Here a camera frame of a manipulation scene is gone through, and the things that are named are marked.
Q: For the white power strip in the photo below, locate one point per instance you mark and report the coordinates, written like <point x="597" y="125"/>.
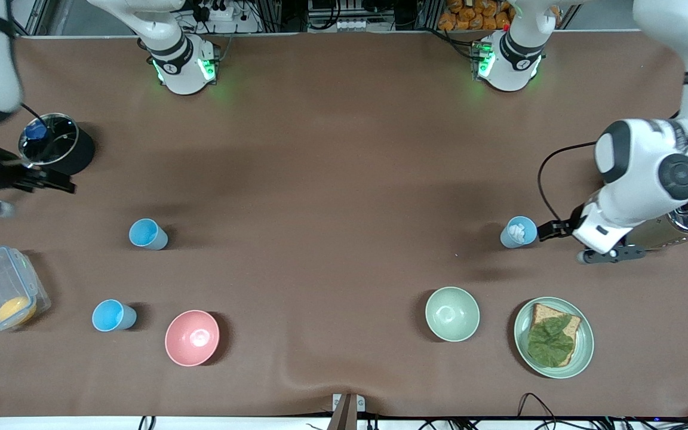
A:
<point x="215" y="12"/>

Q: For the bag of orange buns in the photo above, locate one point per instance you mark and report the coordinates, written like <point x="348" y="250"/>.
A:
<point x="472" y="15"/>

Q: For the silver toaster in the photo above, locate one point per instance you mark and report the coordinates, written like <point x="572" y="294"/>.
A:
<point x="687" y="224"/>

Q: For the yellow round food piece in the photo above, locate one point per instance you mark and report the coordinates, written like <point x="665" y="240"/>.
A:
<point x="15" y="310"/>

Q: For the toast bread slice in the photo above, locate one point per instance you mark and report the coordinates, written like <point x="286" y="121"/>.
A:
<point x="544" y="312"/>

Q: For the green lettuce leaf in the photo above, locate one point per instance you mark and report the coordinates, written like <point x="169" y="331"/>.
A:
<point x="550" y="341"/>

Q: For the pink bowl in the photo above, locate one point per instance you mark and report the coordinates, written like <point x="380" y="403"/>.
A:
<point x="192" y="337"/>

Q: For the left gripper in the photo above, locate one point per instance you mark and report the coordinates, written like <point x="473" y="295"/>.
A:
<point x="566" y="227"/>

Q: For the metal table clamp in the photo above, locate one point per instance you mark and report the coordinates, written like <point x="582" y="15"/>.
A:
<point x="348" y="409"/>

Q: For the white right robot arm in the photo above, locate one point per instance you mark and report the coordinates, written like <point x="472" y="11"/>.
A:
<point x="181" y="67"/>

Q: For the glass lid with blue knob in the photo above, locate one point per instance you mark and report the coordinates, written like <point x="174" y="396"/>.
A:
<point x="51" y="143"/>

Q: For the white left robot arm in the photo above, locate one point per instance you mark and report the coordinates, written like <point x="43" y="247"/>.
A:
<point x="648" y="152"/>

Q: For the pale green bowl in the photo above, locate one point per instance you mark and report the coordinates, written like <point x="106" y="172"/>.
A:
<point x="452" y="314"/>

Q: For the white connector block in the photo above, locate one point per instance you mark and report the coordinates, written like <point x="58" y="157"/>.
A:
<point x="351" y="25"/>

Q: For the empty blue cup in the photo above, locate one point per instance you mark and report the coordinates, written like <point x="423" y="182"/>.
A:
<point x="108" y="315"/>
<point x="144" y="233"/>

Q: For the crumpled white paper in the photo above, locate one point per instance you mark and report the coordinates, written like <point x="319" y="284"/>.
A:
<point x="518" y="232"/>

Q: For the blue cup holding white paper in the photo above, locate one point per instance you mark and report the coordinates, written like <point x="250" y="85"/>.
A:
<point x="508" y="239"/>

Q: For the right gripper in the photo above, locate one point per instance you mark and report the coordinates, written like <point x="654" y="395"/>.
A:
<point x="8" y="175"/>

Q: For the pale green plate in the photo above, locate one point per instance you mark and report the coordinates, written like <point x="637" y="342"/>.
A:
<point x="586" y="349"/>

